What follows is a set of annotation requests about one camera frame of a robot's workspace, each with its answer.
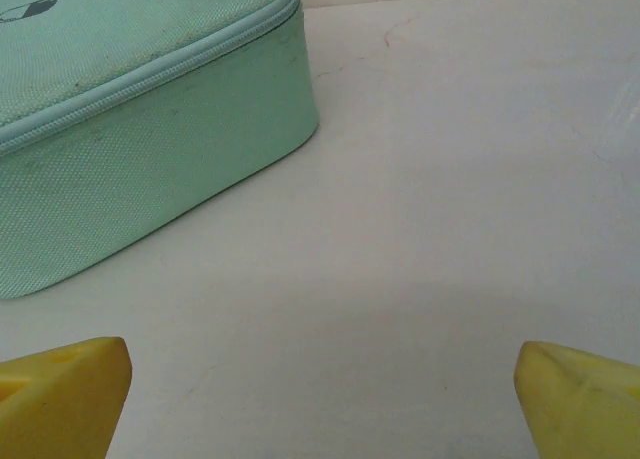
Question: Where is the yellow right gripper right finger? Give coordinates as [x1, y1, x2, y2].
[514, 341, 640, 459]

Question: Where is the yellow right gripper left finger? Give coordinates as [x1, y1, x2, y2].
[0, 336, 134, 459]

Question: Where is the mint green zip case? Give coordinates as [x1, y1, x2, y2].
[0, 0, 320, 301]

